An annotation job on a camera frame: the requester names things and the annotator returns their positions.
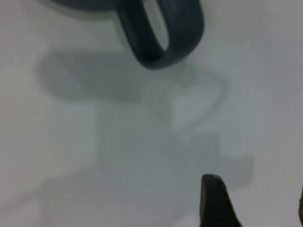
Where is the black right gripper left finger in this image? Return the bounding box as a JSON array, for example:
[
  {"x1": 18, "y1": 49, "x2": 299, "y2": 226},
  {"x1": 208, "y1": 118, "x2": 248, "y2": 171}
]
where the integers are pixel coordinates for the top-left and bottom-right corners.
[{"x1": 198, "y1": 174, "x2": 243, "y2": 227}]

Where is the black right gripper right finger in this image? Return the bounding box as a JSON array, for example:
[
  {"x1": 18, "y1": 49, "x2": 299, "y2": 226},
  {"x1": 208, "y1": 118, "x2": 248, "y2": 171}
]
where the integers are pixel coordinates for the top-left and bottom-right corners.
[{"x1": 297, "y1": 184, "x2": 303, "y2": 227}]

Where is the dark grey ceramic mug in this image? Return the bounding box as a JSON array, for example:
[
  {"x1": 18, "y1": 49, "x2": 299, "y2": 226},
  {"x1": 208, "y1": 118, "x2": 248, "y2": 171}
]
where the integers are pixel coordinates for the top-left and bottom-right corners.
[{"x1": 46, "y1": 0, "x2": 205, "y2": 70}]

